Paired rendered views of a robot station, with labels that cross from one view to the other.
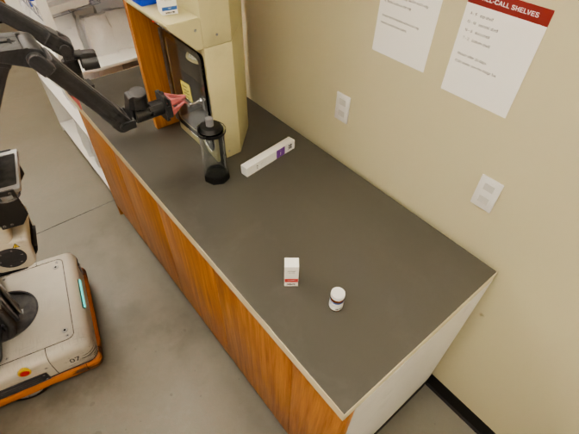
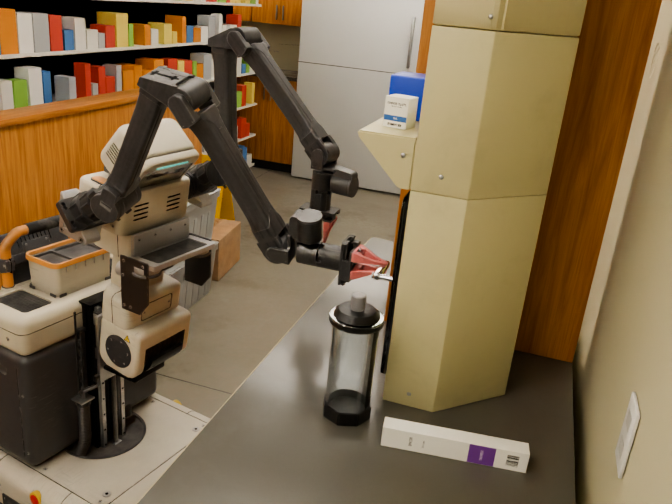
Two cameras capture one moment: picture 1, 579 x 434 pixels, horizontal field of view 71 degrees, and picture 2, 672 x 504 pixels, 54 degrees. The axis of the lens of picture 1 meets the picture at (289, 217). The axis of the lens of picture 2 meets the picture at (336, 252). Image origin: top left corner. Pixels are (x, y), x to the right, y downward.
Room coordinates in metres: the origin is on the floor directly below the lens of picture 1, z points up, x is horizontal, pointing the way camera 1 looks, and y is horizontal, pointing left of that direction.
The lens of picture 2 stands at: (0.55, -0.65, 1.74)
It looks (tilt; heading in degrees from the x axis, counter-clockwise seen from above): 21 degrees down; 57
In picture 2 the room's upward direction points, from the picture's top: 5 degrees clockwise
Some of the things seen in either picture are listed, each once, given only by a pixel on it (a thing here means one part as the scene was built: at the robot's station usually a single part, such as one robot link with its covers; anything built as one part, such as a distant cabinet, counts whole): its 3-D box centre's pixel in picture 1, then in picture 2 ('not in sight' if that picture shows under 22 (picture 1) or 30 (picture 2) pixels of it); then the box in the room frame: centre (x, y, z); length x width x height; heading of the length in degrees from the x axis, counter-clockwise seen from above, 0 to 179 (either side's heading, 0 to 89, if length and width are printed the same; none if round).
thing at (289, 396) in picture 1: (241, 234); not in sight; (1.36, 0.24, 0.45); 2.05 x 0.67 x 0.90; 41
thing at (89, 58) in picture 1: (79, 54); (336, 171); (1.49, 0.81, 1.31); 0.11 x 0.09 x 0.12; 119
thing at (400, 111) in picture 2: (166, 2); (400, 111); (1.36, 0.41, 1.54); 0.05 x 0.05 x 0.06; 31
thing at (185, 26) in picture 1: (162, 22); (402, 145); (1.41, 0.45, 1.46); 0.32 x 0.11 x 0.10; 41
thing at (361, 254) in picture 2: (174, 102); (366, 265); (1.35, 0.44, 1.20); 0.09 x 0.07 x 0.07; 131
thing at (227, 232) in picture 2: not in sight; (208, 247); (2.06, 3.18, 0.14); 0.41 x 0.32 x 0.28; 47
